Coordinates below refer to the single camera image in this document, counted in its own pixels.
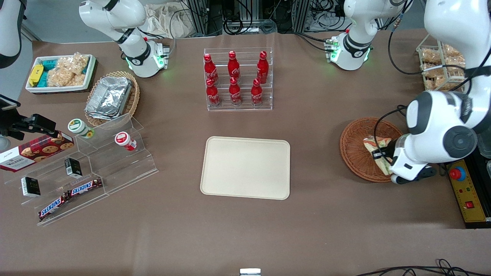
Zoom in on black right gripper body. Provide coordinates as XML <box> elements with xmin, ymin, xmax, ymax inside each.
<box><xmin>0</xmin><ymin>112</ymin><xmax>23</xmax><ymax>140</ymax></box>

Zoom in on small black box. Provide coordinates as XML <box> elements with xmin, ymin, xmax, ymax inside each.
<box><xmin>64</xmin><ymin>158</ymin><xmax>82</xmax><ymax>179</ymax></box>
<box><xmin>21</xmin><ymin>177</ymin><xmax>41</xmax><ymax>198</ymax></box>

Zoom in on black arm base cable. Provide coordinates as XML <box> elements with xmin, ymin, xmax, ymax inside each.
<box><xmin>138</xmin><ymin>8</ymin><xmax>178</xmax><ymax>52</ymax></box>

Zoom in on clear acrylic stepped display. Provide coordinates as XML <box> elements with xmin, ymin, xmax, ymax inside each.
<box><xmin>4</xmin><ymin>113</ymin><xmax>159</xmax><ymax>227</ymax></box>

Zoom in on white rectangular snack bin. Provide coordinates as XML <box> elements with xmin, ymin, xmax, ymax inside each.
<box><xmin>25</xmin><ymin>54</ymin><xmax>96</xmax><ymax>94</ymax></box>

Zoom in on red cola bottle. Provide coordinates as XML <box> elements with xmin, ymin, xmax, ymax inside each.
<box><xmin>228</xmin><ymin>51</ymin><xmax>241</xmax><ymax>82</ymax></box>
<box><xmin>251</xmin><ymin>78</ymin><xmax>263</xmax><ymax>106</ymax></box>
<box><xmin>206</xmin><ymin>78</ymin><xmax>221</xmax><ymax>107</ymax></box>
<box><xmin>229</xmin><ymin>77</ymin><xmax>242</xmax><ymax>106</ymax></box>
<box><xmin>203</xmin><ymin>53</ymin><xmax>219</xmax><ymax>85</ymax></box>
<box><xmin>257</xmin><ymin>51</ymin><xmax>269</xmax><ymax>84</ymax></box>

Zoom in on black cable with metal connector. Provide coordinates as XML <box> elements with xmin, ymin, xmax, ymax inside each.
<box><xmin>387</xmin><ymin>0</ymin><xmax>491</xmax><ymax>77</ymax></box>

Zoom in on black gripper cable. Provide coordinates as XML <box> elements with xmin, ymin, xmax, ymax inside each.
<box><xmin>373</xmin><ymin>105</ymin><xmax>408</xmax><ymax>154</ymax></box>

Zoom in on white wire basket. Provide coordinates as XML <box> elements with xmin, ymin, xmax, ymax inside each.
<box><xmin>416</xmin><ymin>34</ymin><xmax>470</xmax><ymax>92</ymax></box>

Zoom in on aluminium profile frame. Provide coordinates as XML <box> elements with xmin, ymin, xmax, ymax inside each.
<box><xmin>184</xmin><ymin>0</ymin><xmax>311</xmax><ymax>37</ymax></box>

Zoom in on beige cloth bag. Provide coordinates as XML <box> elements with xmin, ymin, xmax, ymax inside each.
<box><xmin>144</xmin><ymin>2</ymin><xmax>192</xmax><ymax>39</ymax></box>

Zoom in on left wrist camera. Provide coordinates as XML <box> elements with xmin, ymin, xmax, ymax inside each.
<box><xmin>391</xmin><ymin>167</ymin><xmax>437</xmax><ymax>185</ymax></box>

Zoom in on clear acrylic bottle rack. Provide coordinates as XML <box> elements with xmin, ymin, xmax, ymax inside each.
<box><xmin>203</xmin><ymin>47</ymin><xmax>273</xmax><ymax>112</ymax></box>

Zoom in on red tartan cookie box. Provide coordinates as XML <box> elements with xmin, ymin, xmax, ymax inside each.
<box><xmin>0</xmin><ymin>131</ymin><xmax>74</xmax><ymax>173</ymax></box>

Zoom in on oval light wicker basket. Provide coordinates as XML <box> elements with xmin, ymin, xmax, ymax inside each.
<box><xmin>85</xmin><ymin>71</ymin><xmax>140</xmax><ymax>127</ymax></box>

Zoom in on black arm base cables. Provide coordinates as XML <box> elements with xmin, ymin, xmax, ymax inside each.
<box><xmin>295</xmin><ymin>31</ymin><xmax>331</xmax><ymax>53</ymax></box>

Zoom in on beige rectangular tray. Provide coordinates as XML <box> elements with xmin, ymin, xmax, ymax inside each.
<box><xmin>200</xmin><ymin>136</ymin><xmax>291</xmax><ymax>200</ymax></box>

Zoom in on aluminium foil container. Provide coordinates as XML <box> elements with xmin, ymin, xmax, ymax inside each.
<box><xmin>85</xmin><ymin>76</ymin><xmax>133</xmax><ymax>121</ymax></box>

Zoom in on red lid white cup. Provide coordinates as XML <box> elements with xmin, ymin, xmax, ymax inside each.
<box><xmin>115</xmin><ymin>131</ymin><xmax>137</xmax><ymax>151</ymax></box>

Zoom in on Snickers chocolate bar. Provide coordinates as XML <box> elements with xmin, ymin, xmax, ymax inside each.
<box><xmin>68</xmin><ymin>177</ymin><xmax>103</xmax><ymax>197</ymax></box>
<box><xmin>38</xmin><ymin>193</ymin><xmax>71</xmax><ymax>221</ymax></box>

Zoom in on black cable bundle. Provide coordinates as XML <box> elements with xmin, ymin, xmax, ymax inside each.
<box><xmin>222</xmin><ymin>13</ymin><xmax>277</xmax><ymax>36</ymax></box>

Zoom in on round brown wicker basket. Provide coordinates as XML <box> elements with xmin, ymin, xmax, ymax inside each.
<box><xmin>340</xmin><ymin>117</ymin><xmax>404</xmax><ymax>183</ymax></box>

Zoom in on triangular sandwich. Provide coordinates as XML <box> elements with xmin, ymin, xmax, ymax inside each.
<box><xmin>364</xmin><ymin>136</ymin><xmax>392</xmax><ymax>176</ymax></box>

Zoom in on green lid white cup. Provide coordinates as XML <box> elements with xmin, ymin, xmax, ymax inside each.
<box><xmin>68</xmin><ymin>118</ymin><xmax>95</xmax><ymax>139</ymax></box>

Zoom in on clear rice cracker bag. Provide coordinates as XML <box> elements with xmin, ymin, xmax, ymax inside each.
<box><xmin>58</xmin><ymin>53</ymin><xmax>90</xmax><ymax>76</ymax></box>
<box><xmin>47</xmin><ymin>67</ymin><xmax>86</xmax><ymax>87</ymax></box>

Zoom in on yellow emergency stop control box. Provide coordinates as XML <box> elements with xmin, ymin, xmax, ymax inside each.
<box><xmin>448</xmin><ymin>159</ymin><xmax>491</xmax><ymax>229</ymax></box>

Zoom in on yellow snack packet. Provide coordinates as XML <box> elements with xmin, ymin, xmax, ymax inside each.
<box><xmin>29</xmin><ymin>64</ymin><xmax>44</xmax><ymax>87</ymax></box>

